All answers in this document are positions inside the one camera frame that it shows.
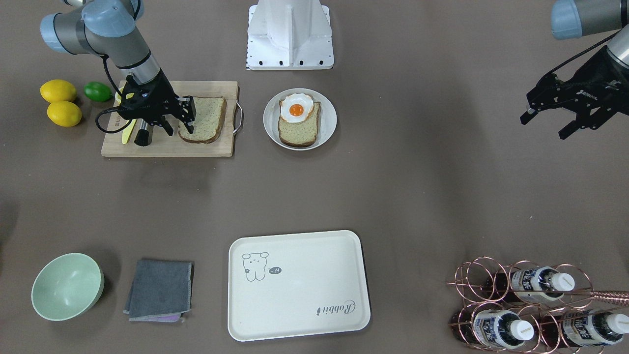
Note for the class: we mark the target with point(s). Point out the wooden cutting board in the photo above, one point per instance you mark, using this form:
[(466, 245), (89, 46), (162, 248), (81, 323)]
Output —
[(163, 145)]

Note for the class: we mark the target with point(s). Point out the steel muddler black tip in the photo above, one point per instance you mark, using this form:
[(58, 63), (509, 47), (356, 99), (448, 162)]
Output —
[(144, 134)]

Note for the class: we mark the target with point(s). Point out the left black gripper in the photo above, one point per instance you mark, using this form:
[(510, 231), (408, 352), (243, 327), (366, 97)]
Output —
[(584, 89)]

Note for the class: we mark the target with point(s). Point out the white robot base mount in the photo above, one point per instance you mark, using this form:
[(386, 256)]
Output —
[(289, 35)]

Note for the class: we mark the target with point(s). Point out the bread slice with fried egg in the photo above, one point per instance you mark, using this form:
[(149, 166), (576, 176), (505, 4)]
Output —
[(298, 122)]

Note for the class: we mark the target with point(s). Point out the green bowl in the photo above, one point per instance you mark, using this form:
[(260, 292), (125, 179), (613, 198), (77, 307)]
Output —
[(67, 287)]

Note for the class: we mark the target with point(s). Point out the cream serving tray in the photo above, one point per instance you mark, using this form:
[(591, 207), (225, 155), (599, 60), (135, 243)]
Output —
[(297, 285)]

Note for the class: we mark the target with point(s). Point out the yellow plastic knife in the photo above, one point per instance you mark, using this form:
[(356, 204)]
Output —
[(127, 131)]

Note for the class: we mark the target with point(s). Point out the bottle with white cap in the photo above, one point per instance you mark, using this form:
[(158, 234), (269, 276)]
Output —
[(537, 285)]

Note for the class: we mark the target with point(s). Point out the green lime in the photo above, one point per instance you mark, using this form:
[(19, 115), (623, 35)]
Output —
[(97, 91)]

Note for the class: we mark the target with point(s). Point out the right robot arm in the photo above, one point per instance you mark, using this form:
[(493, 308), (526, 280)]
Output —
[(107, 28)]

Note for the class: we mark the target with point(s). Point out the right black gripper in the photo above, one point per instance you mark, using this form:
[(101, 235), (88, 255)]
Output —
[(164, 94)]

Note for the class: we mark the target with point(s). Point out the yellow lemon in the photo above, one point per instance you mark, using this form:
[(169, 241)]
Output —
[(57, 90), (64, 113)]

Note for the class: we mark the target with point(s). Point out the grey folded cloth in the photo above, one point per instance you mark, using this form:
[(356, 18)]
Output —
[(161, 291)]

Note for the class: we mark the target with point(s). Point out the copper wire bottle rack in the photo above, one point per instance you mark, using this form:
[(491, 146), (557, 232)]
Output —
[(529, 308)]

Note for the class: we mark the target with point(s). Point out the white round plate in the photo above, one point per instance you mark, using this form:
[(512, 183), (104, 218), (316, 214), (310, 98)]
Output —
[(327, 124)]

